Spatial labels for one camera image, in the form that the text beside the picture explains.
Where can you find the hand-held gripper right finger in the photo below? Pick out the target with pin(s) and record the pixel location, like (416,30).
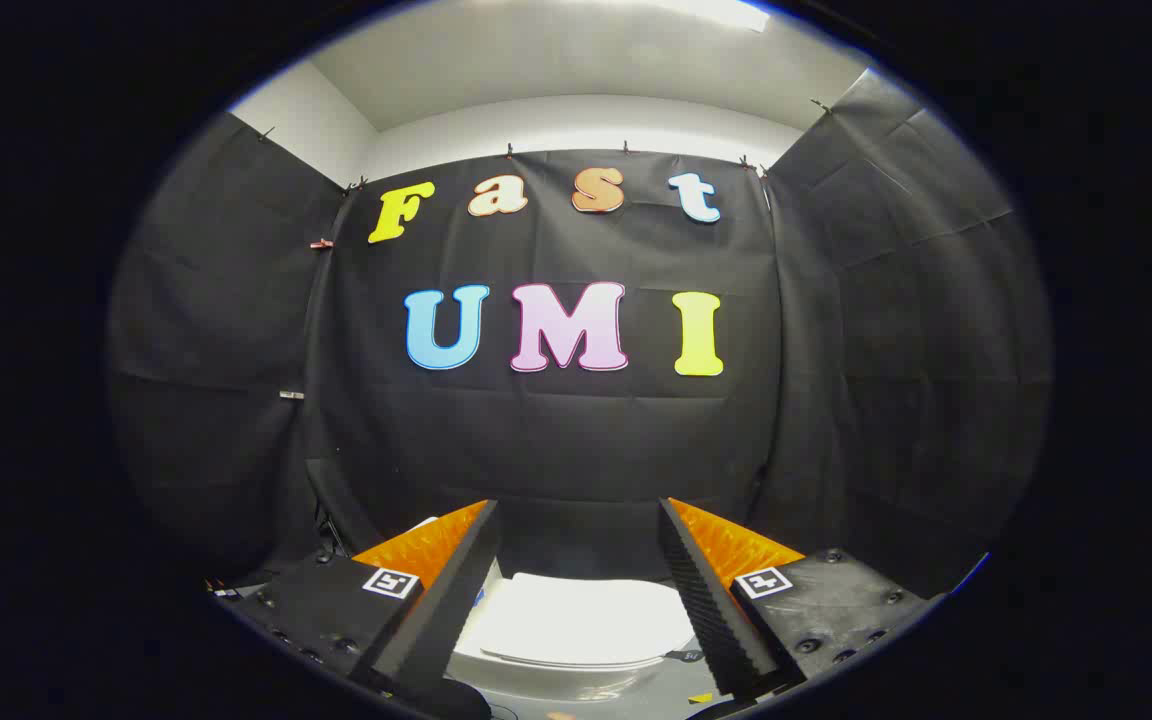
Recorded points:
(706,595)

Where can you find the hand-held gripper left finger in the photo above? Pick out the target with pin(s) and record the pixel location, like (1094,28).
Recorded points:
(456,590)

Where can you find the black backdrop cloth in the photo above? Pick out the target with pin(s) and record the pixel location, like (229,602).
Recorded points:
(576,440)

